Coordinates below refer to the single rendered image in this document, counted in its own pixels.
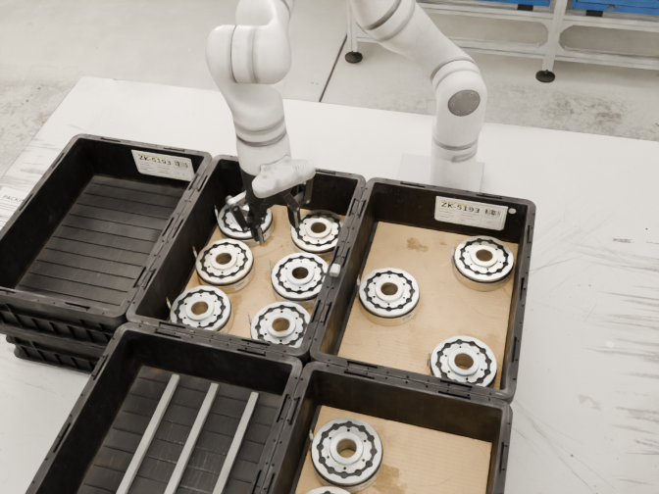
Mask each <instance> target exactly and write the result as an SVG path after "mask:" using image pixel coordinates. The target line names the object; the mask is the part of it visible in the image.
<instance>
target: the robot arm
mask: <svg viewBox="0 0 659 494"><path fill-rule="evenodd" d="M294 4H295V0H239V2H238V5H237V8H236V12H235V22H236V25H219V26H216V27H215V28H214V29H213V30H212V31H211V32H210V34H209V36H208V38H207V41H206V46H205V56H206V62H207V66H208V69H209V72H210V74H211V76H212V78H213V80H214V82H215V83H216V85H217V86H218V88H219V90H220V91H221V93H222V95H223V97H224V98H225V100H226V102H227V104H228V107H229V109H230V111H231V115H232V120H233V125H234V130H235V139H236V151H237V156H238V161H239V166H240V171H241V176H242V181H243V188H242V191H241V194H239V195H237V196H236V197H234V198H232V196H228V197H227V198H226V199H225V201H226V203H227V205H228V207H229V209H230V211H231V213H232V215H233V217H234V219H235V221H236V222H237V223H238V225H239V226H240V228H241V229H242V231H246V230H248V228H250V232H251V235H252V237H253V238H254V240H255V241H256V242H258V241H259V243H260V244H262V243H264V242H265V241H264V235H263V230H262V227H261V222H262V218H264V217H265V215H266V213H267V209H269V208H271V207H273V206H274V205H276V204H280V203H282V202H284V200H285V201H286V202H287V204H288V205H286V207H287V213H288V220H289V222H290V224H291V225H292V226H293V228H294V229H295V228H297V227H298V224H299V223H300V222H301V217H300V209H301V206H302V205H303V204H305V205H307V204H309V203H310V202H311V195H312V187H313V179H314V175H315V173H316V172H315V164H314V163H313V162H312V161H311V160H309V159H294V158H292V157H291V149H290V141H289V136H288V133H287V129H286V123H285V115H284V107H283V101H282V98H281V95H280V94H279V92H278V91H277V90H275V89H274V88H272V87H270V86H269V85H266V84H275V83H278V82H280V81H282V80H283V79H284V78H285V77H286V76H287V75H288V73H289V70H290V67H291V49H290V43H289V38H288V24H289V21H290V17H291V14H292V11H293V8H294ZM349 4H350V9H351V12H352V15H353V17H354V19H355V21H356V22H357V24H358V25H359V26H360V27H361V28H362V29H363V30H364V31H365V32H367V33H368V34H369V35H370V36H371V37H372V38H373V39H374V40H375V41H376V42H377V43H378V44H380V45H381V46H382V47H384V48H386V49H388V50H390V51H392V52H395V53H398V54H401V55H404V56H406V57H408V58H409V59H410V60H412V61H413V62H414V63H415V64H416V65H417V66H418V68H419V69H420V70H421V71H422V72H423V73H424V75H425V76H426V77H427V79H428V80H429V82H430V83H431V87H432V90H433V93H434V96H435V99H436V118H435V119H434V121H433V123H432V129H431V176H430V185H437V186H443V187H450V188H457V189H464V190H470V191H473V189H474V180H475V171H476V162H477V153H478V143H479V135H480V132H481V131H482V127H483V122H484V116H485V109H486V102H487V90H486V86H485V83H484V81H483V78H482V74H481V72H480V69H479V67H478V65H477V64H476V62H475V61H474V60H473V59H472V58H471V57H470V56H469V55H468V54H466V53H465V52H464V51H463V50H461V49H460V48H459V47H458V46H456V45H455V44H454V43H453V42H452V41H450V40H449V39H448V38H447V37H446V36H445V35H443V34H442V33H441V32H440V31H439V29H438V28H437V27H436V26H435V24H434V23H433V22H432V20H431V19H430V18H429V16H428V15H427V14H426V13H425V12H424V11H423V9H422V8H421V7H420V6H419V5H418V4H417V2H416V1H415V0H349ZM297 184H298V185H297ZM295 185H297V195H296V196H294V197H293V196H292V195H291V194H290V191H291V189H292V187H293V186H295ZM245 201H248V202H249V203H248V207H249V211H248V214H247V217H244V216H243V214H242V211H243V210H244V209H243V207H244V205H243V204H244V202H245Z"/></svg>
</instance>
